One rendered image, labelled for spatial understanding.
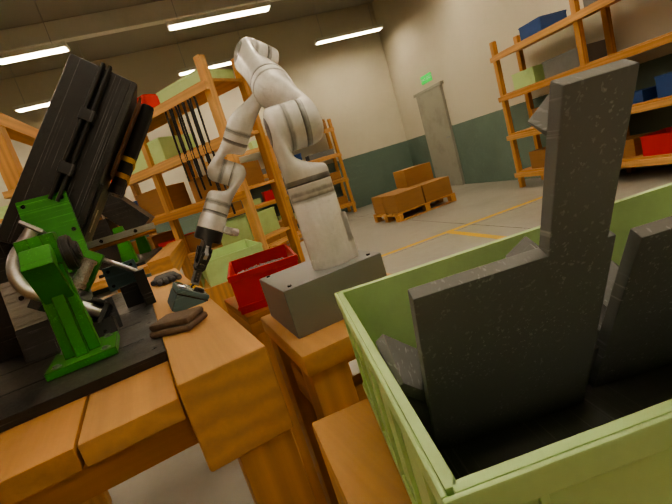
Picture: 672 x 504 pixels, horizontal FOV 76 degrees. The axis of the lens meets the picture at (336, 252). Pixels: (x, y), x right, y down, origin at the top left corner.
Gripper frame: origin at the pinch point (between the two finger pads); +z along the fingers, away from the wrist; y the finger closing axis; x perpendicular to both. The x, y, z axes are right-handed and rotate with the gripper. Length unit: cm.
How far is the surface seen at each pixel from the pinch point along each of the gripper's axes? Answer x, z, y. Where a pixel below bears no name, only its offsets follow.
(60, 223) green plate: -35.4, -5.2, -3.2
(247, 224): 69, -39, -253
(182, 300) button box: -3.7, 5.4, 12.8
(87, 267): -26.3, 3.4, 3.7
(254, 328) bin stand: 18.5, 9.8, 6.0
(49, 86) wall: -237, -243, -919
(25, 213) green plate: -43.2, -5.5, -4.4
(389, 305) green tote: 16, -7, 74
